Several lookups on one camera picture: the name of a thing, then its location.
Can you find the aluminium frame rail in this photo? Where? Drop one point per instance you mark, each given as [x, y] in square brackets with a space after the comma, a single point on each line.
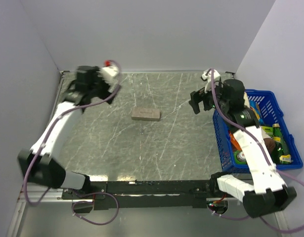
[227, 184]

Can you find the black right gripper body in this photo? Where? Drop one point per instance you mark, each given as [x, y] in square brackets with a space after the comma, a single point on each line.
[207, 98]

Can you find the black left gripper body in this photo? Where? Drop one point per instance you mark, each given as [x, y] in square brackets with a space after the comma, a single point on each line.
[100, 88]

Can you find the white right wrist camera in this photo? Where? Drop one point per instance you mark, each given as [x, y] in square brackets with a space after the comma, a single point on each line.
[210, 77]

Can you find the green glass bottle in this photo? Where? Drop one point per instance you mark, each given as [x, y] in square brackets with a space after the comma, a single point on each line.
[281, 146]

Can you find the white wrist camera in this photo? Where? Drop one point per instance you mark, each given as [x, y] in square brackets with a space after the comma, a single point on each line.
[110, 70]
[210, 77]

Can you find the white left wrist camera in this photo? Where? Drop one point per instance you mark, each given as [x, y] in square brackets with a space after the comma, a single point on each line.
[110, 70]

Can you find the yellow green snack packet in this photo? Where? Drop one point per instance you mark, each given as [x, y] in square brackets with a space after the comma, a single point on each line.
[285, 159]

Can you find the green bottle red cap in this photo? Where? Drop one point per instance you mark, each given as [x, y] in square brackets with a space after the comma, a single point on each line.
[239, 157]

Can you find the orange snack package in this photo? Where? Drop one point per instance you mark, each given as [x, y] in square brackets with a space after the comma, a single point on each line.
[235, 145]

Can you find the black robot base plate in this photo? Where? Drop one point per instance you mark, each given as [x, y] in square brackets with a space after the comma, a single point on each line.
[145, 194]

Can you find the blue Lays chip bag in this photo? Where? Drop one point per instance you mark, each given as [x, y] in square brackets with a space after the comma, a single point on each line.
[255, 108]

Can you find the blue plastic basket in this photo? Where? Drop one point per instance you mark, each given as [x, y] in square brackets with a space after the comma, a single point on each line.
[270, 113]

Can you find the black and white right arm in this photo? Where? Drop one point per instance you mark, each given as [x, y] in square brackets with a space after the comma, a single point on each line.
[269, 192]

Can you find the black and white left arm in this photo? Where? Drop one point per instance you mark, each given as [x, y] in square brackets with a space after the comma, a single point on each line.
[39, 163]

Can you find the grey-brown glasses case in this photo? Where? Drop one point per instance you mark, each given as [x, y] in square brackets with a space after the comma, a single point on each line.
[146, 114]

